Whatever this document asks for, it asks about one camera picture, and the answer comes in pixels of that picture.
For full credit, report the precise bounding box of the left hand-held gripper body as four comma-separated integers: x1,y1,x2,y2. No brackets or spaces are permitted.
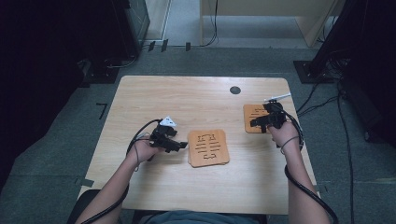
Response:
149,116,178,153

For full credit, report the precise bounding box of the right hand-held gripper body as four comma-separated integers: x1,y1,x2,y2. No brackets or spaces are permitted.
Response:
262,91,292,130

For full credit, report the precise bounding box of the square wooden carved coaster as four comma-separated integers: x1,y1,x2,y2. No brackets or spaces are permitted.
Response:
187,148,200,168
187,129,231,168
242,104,273,134

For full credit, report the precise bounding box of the person's right hand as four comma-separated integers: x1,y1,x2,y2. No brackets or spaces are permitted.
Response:
267,121,302,150

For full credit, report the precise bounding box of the person's left hand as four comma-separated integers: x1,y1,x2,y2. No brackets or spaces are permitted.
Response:
126,141,164,166

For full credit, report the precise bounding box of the black angled floor tape mark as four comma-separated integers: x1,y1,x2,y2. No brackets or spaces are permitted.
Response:
95,102,108,120

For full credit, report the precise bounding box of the person's blue clothing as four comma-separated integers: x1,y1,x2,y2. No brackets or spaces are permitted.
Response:
145,209,262,224

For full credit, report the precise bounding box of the black metal stand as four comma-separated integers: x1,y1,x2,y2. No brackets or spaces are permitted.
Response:
292,0,372,85

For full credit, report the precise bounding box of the black stand base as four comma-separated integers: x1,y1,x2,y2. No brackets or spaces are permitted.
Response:
82,58,120,85

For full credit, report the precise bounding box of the black chair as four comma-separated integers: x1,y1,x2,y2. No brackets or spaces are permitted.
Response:
66,188,98,224

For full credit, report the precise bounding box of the light wooden desk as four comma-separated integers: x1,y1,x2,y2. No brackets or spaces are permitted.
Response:
199,0,347,49

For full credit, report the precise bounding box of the dark cabinet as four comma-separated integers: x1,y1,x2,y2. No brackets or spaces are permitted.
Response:
111,0,151,59

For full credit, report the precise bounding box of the grey right wrist strap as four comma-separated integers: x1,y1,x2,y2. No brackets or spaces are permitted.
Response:
278,135,301,156

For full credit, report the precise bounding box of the grey wrist strap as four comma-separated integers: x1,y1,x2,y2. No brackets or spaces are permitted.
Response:
278,135,301,156
132,143,141,173

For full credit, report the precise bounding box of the grey left wrist strap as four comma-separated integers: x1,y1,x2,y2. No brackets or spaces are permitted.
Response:
132,143,141,173

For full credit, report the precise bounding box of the long black floor cable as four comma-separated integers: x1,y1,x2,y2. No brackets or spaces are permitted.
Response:
336,88,357,224

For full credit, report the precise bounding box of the black hanging cable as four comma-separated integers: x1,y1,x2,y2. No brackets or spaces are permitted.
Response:
202,0,219,48

